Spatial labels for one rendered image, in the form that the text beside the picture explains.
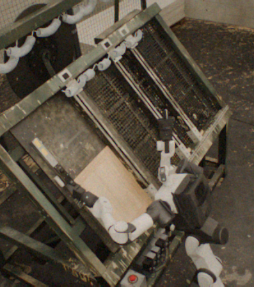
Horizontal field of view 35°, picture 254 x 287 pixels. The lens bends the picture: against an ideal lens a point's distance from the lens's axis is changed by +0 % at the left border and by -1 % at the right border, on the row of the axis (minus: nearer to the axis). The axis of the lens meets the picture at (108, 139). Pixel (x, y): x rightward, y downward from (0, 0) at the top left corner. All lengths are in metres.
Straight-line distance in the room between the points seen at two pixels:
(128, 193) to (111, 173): 0.20
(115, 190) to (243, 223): 1.67
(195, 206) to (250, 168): 2.37
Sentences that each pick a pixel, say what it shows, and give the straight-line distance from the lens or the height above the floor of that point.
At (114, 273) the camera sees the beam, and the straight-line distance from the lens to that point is 2.84.
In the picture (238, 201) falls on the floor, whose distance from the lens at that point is 4.44.
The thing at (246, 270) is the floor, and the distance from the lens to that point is 3.91.
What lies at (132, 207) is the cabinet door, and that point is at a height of 0.97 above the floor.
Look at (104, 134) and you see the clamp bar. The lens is 2.99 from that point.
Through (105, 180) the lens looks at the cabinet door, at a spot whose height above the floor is 1.20.
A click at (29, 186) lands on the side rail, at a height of 1.50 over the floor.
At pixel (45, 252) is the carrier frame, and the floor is 0.79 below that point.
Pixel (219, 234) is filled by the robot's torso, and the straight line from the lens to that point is 2.72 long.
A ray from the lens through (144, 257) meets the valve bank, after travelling 3.04.
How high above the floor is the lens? 3.16
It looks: 36 degrees down
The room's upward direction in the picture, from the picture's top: 10 degrees counter-clockwise
